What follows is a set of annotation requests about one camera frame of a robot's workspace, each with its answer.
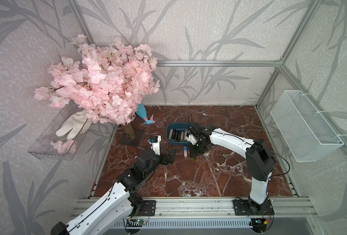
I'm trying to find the small circuit board right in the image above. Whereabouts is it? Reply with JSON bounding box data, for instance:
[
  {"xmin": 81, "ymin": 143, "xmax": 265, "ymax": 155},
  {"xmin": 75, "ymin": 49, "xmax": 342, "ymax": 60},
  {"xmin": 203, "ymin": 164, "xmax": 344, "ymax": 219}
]
[{"xmin": 249, "ymin": 218, "xmax": 271, "ymax": 234}]

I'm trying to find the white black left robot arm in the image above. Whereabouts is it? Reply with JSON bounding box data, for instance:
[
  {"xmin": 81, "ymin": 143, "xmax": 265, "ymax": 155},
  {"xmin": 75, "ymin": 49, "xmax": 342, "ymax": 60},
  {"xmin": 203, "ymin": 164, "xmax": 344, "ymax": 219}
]
[{"xmin": 51, "ymin": 148, "xmax": 177, "ymax": 235}]

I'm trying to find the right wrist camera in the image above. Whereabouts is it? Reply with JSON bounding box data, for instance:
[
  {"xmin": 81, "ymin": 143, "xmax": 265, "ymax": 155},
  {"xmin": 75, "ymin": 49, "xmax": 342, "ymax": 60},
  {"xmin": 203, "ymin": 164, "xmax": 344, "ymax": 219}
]
[{"xmin": 188, "ymin": 122, "xmax": 204, "ymax": 145}]

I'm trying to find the green circuit board left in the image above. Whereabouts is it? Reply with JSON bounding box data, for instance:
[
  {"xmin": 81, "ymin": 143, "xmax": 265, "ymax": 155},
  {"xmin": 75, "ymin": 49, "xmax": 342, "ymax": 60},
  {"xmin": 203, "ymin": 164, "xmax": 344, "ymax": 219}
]
[{"xmin": 125, "ymin": 218, "xmax": 149, "ymax": 228}]

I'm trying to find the blue pink lipstick tube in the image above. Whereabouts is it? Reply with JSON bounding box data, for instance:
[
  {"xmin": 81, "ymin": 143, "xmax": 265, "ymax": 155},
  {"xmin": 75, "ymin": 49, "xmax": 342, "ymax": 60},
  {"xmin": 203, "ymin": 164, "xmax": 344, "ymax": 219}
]
[{"xmin": 184, "ymin": 146, "xmax": 188, "ymax": 158}]

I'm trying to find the teal plastic storage box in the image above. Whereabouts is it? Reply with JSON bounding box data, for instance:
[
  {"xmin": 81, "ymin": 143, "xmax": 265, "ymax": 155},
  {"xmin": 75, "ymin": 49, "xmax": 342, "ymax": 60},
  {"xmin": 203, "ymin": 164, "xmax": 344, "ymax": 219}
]
[{"xmin": 166, "ymin": 122, "xmax": 192, "ymax": 146}]

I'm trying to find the beige nude lipstick tube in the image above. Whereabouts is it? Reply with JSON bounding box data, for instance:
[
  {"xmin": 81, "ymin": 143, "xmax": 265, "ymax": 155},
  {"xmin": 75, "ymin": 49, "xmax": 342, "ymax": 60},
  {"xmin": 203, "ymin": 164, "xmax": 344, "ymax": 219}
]
[{"xmin": 168, "ymin": 129, "xmax": 174, "ymax": 141}]

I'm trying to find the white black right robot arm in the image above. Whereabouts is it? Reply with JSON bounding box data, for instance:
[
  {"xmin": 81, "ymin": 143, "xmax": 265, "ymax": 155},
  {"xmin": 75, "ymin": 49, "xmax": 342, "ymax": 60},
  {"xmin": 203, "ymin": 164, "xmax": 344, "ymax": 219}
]
[{"xmin": 185, "ymin": 124, "xmax": 276, "ymax": 205}]

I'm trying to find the brown artificial tree trunk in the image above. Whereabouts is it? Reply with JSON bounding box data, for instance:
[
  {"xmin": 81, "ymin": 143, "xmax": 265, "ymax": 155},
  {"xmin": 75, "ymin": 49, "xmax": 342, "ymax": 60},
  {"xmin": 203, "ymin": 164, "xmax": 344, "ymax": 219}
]
[{"xmin": 122, "ymin": 123, "xmax": 136, "ymax": 140}]

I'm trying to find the clear acrylic wall shelf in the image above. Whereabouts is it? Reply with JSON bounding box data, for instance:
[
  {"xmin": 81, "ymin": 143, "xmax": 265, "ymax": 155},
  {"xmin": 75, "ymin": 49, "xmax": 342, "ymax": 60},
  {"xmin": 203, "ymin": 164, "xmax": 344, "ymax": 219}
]
[{"xmin": 27, "ymin": 101, "xmax": 92, "ymax": 161}]

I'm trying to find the dark square tree base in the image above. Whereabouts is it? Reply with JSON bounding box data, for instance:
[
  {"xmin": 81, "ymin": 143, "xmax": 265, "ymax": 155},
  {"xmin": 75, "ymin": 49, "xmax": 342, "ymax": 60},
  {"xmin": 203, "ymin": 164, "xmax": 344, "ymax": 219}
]
[{"xmin": 119, "ymin": 129, "xmax": 145, "ymax": 147}]

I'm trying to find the pink cherry blossom tree crown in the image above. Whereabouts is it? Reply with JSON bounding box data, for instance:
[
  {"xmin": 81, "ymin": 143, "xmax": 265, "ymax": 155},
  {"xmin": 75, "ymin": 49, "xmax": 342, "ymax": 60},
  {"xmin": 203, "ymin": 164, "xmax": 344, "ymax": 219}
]
[{"xmin": 34, "ymin": 34, "xmax": 160, "ymax": 125}]

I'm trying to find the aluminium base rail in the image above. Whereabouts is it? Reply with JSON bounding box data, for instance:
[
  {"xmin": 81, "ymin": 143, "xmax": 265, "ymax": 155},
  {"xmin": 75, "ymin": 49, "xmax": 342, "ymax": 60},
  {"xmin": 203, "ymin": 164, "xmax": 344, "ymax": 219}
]
[{"xmin": 73, "ymin": 196, "xmax": 318, "ymax": 230}]

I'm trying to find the pale pink lipstick tube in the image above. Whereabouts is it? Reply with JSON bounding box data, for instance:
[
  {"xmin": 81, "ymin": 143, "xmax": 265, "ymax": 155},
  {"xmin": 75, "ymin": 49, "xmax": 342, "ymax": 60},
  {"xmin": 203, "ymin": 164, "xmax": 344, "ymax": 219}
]
[{"xmin": 184, "ymin": 130, "xmax": 188, "ymax": 141}]

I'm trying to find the white fabric glove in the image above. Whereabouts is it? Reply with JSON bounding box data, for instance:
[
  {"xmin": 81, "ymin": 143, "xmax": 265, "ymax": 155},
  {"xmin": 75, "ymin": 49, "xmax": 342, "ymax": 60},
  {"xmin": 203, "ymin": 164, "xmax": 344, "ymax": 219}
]
[{"xmin": 55, "ymin": 110, "xmax": 92, "ymax": 140}]

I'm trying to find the white wire mesh basket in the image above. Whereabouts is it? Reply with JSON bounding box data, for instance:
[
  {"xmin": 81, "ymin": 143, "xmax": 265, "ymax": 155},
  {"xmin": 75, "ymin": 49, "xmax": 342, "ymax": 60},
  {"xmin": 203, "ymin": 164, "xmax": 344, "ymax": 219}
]
[{"xmin": 270, "ymin": 90, "xmax": 344, "ymax": 163}]

